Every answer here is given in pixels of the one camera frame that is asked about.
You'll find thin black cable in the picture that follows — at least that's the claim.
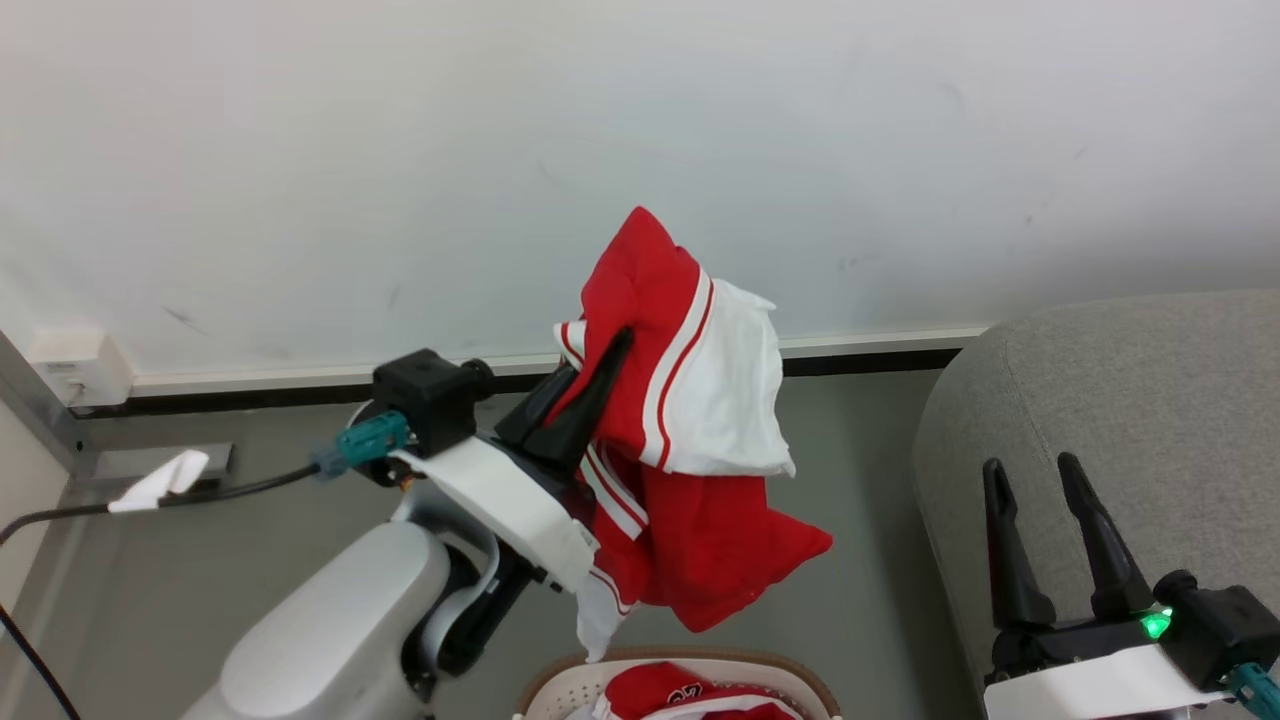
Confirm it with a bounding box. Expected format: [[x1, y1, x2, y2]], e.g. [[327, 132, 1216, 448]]
[[0, 604, 83, 720]]

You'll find red printed garment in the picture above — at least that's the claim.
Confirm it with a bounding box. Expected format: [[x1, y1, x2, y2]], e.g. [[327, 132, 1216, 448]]
[[597, 662, 806, 720]]

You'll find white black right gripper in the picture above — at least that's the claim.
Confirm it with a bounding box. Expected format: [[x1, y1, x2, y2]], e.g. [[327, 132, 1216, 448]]
[[982, 452, 1241, 720]]

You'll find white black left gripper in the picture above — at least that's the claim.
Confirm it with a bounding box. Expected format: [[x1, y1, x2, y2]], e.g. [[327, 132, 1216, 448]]
[[392, 328, 635, 593]]

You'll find black cable with teal plug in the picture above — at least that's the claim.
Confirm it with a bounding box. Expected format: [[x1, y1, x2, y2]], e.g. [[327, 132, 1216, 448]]
[[0, 410, 411, 549]]

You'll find white wall outlet box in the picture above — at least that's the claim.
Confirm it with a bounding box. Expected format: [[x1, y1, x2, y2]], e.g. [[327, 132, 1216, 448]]
[[28, 325, 136, 409]]

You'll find teal cable plug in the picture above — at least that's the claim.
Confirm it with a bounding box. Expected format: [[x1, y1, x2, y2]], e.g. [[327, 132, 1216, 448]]
[[1228, 662, 1280, 720]]

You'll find white laundry basket brown rim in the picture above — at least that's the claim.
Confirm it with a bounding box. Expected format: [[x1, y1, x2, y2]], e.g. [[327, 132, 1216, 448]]
[[515, 648, 843, 720]]

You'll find grey fabric sofa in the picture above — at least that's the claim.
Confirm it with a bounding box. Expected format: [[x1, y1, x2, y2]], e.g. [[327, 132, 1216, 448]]
[[912, 290, 1280, 720]]

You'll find red and white garment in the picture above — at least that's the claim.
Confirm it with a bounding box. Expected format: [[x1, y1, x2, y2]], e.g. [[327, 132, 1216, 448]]
[[553, 205, 834, 663]]

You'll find grey metal partition frame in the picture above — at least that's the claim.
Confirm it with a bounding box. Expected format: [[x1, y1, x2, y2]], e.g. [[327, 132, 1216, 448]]
[[0, 330, 234, 493]]

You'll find white cable tag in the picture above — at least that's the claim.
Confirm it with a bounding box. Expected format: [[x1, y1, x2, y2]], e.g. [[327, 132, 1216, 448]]
[[108, 450, 211, 515]]

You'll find white and black baseboard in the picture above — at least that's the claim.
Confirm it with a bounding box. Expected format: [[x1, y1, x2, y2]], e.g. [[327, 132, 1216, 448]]
[[130, 322, 993, 401]]

